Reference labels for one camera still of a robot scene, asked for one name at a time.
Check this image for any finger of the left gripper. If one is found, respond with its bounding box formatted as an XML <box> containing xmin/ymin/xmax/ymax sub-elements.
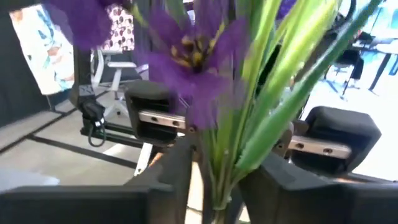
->
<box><xmin>186</xmin><ymin>125</ymin><xmax>202</xmax><ymax>163</ymax></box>
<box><xmin>279</xmin><ymin>121</ymin><xmax>295</xmax><ymax>159</ymax></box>

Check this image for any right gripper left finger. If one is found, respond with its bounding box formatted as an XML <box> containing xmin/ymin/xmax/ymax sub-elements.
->
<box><xmin>0</xmin><ymin>136</ymin><xmax>196</xmax><ymax>224</ymax></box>

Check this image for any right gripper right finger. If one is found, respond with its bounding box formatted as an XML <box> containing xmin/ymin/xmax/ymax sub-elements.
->
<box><xmin>239</xmin><ymin>152</ymin><xmax>398</xmax><ymax>224</ymax></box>

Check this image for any purple artificial flower bunch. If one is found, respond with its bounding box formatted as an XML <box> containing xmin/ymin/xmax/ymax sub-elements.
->
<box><xmin>42</xmin><ymin>0</ymin><xmax>384</xmax><ymax>224</ymax></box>

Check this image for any white office chair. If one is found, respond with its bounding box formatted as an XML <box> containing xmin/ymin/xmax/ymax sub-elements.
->
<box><xmin>91</xmin><ymin>49</ymin><xmax>154</xmax><ymax>177</ymax></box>

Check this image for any polka dot fabric panel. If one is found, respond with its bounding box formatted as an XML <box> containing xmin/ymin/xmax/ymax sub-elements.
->
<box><xmin>101</xmin><ymin>3</ymin><xmax>135</xmax><ymax>52</ymax></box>

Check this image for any black office chair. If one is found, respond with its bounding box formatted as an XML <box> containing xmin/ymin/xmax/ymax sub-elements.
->
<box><xmin>323</xmin><ymin>46</ymin><xmax>365</xmax><ymax>96</ymax></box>

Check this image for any white floral fabric panel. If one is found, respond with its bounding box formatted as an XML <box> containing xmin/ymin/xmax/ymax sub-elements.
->
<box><xmin>9</xmin><ymin>2</ymin><xmax>76</xmax><ymax>96</ymax></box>

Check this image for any desk with black legs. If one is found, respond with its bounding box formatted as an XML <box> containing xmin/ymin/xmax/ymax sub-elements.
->
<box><xmin>351</xmin><ymin>36</ymin><xmax>398</xmax><ymax>93</ymax></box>

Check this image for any black hanging cable bundle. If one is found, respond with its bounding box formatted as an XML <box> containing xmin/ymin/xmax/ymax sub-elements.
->
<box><xmin>80</xmin><ymin>98</ymin><xmax>108</xmax><ymax>148</ymax></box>

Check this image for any black stand post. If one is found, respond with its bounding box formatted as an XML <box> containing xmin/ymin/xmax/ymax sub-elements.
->
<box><xmin>68</xmin><ymin>46</ymin><xmax>147</xmax><ymax>149</ymax></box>

